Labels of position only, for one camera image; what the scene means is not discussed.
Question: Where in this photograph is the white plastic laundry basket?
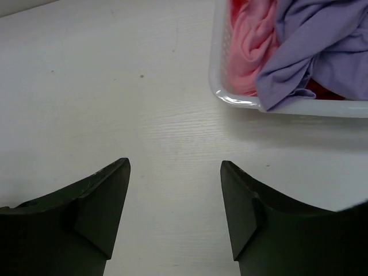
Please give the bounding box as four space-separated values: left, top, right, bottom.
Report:
209 1 367 118

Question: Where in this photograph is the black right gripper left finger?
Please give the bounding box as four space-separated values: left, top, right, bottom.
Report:
1 158 131 275

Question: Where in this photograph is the pink t shirt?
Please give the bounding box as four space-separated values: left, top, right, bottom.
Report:
227 0 279 97

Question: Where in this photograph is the red t shirt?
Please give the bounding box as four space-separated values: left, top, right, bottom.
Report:
306 79 345 101

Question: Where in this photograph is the purple t shirt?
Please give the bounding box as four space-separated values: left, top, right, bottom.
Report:
256 1 367 111

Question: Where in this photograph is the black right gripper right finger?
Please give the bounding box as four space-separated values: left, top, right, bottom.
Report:
220 160 367 275

